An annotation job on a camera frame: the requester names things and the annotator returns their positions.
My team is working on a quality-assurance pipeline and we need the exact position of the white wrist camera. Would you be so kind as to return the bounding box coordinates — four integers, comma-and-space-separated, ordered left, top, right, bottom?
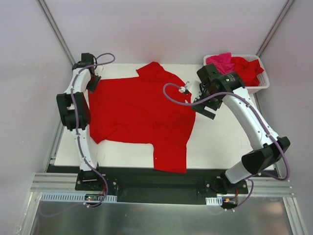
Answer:
95, 65, 105, 76
179, 80, 202, 100

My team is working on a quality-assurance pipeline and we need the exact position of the left white cable duct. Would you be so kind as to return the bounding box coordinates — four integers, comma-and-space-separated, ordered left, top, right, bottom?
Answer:
41, 192, 117, 203

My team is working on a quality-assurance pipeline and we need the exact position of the aluminium frame post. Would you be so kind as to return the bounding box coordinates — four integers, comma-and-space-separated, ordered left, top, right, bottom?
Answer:
256, 0, 296, 57
36, 0, 75, 66

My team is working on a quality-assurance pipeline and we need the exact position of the white cable duct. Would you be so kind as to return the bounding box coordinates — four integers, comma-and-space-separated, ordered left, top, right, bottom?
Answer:
205, 196, 223, 206
41, 192, 117, 203

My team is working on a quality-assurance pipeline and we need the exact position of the red t shirt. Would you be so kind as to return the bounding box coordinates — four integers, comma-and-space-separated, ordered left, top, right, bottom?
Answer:
88, 62, 196, 173
231, 57, 264, 87

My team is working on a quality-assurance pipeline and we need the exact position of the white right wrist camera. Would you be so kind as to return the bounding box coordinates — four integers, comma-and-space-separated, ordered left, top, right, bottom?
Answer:
179, 80, 202, 100

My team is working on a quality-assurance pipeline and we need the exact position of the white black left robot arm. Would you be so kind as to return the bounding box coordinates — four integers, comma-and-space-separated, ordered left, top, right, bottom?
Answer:
56, 53, 104, 191

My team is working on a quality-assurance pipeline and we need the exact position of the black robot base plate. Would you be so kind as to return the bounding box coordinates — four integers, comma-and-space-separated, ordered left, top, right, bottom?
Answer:
75, 167, 248, 205

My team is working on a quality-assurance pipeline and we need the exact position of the pink t shirt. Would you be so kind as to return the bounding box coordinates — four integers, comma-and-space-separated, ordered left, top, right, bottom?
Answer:
205, 52, 235, 74

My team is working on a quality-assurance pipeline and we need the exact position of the right aluminium frame post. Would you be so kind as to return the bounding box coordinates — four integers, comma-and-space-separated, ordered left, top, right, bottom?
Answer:
256, 0, 296, 57

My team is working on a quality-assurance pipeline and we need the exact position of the white perforated plastic basket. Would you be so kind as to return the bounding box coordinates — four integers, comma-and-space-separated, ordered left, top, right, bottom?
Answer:
203, 54, 269, 94

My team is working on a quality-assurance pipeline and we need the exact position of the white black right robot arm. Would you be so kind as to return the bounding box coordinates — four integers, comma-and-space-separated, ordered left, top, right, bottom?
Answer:
188, 64, 291, 194

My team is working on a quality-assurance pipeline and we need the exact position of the right white cable duct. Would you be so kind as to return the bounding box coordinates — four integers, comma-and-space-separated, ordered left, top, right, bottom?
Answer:
205, 196, 223, 206

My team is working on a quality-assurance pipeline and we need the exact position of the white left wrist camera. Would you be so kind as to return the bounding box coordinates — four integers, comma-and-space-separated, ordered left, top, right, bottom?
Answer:
95, 65, 105, 76

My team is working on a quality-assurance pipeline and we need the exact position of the left aluminium frame post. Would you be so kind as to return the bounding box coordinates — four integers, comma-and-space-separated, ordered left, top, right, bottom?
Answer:
36, 0, 75, 66

